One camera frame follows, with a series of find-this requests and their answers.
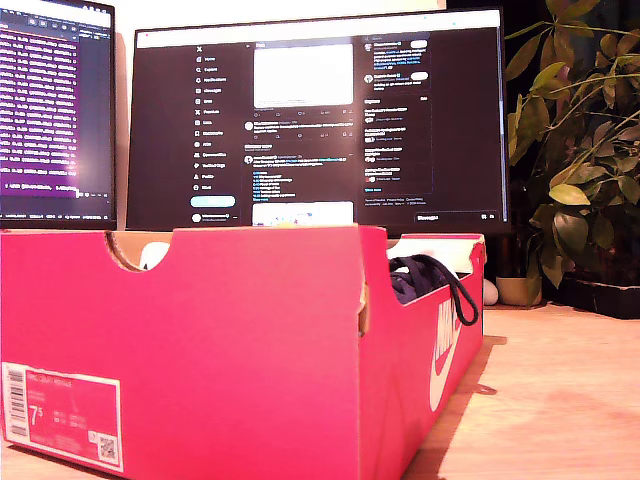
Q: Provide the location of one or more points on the wide black computer monitor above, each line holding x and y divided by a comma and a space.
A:
450, 150

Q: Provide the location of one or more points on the white rounded object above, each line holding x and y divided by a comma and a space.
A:
490, 294

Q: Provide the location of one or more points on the black planter tray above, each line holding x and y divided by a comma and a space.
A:
605, 297

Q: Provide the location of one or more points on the pale small plant pot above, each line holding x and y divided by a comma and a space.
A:
512, 291

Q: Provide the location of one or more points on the red Nike shoebox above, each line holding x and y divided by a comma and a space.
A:
240, 350

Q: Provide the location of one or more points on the monitor with purple terminal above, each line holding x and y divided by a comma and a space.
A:
50, 100

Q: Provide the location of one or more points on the green leafy houseplant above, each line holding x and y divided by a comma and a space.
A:
575, 150

